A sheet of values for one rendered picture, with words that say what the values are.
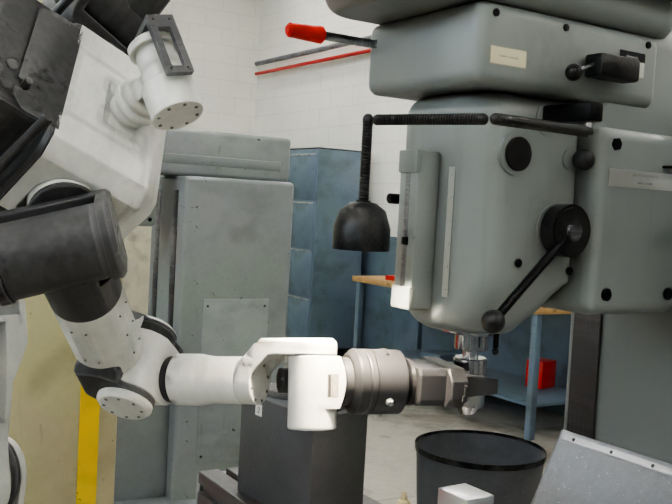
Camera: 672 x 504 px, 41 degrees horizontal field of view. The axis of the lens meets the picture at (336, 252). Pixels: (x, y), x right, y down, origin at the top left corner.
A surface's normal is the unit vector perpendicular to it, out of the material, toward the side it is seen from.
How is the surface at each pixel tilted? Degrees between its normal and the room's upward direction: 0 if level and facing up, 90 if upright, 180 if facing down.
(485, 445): 86
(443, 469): 94
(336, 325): 90
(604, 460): 63
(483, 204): 90
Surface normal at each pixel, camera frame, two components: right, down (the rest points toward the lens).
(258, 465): -0.78, -0.01
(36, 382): 0.53, 0.07
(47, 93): 0.71, -0.46
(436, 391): 0.31, 0.07
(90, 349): -0.19, 0.79
